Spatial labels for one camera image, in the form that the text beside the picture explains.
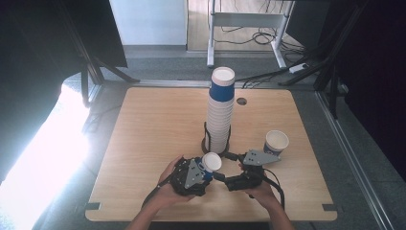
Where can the black tripod stand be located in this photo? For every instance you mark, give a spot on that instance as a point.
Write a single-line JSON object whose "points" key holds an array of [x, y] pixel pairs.
{"points": [[92, 68]]}

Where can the blue and white paper cup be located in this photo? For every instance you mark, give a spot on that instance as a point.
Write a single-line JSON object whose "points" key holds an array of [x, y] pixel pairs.
{"points": [[276, 140], [211, 162]]}

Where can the white power strip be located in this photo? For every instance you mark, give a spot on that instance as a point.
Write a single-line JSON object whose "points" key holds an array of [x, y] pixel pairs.
{"points": [[298, 67]]}

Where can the white partition panel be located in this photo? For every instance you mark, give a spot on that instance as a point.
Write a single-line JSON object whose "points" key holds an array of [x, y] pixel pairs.
{"points": [[148, 22]]}

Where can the person's left hand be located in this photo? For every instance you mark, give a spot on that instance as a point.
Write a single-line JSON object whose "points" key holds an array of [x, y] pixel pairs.
{"points": [[167, 196]]}

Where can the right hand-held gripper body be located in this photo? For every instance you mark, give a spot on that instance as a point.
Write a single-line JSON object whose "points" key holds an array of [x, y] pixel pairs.
{"points": [[252, 175]]}

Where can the white metal desk frame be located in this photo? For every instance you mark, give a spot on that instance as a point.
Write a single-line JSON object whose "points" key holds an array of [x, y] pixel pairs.
{"points": [[245, 19]]}

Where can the black metal stand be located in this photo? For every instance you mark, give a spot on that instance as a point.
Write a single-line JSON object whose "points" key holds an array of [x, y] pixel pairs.
{"points": [[322, 70]]}

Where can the black curtain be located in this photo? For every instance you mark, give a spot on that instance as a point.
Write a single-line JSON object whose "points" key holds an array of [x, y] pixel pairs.
{"points": [[376, 80], [28, 64]]}

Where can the person's right hand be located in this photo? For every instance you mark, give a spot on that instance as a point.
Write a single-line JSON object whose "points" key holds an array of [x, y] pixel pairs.
{"points": [[263, 195]]}

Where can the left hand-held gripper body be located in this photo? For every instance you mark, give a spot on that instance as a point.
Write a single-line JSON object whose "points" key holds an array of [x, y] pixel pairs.
{"points": [[186, 179]]}

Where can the metal floor rail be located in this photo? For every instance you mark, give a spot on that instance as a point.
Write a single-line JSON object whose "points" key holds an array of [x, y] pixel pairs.
{"points": [[354, 159]]}

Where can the stack of white paper cups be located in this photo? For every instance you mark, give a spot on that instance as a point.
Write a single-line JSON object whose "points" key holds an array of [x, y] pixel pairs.
{"points": [[220, 121]]}

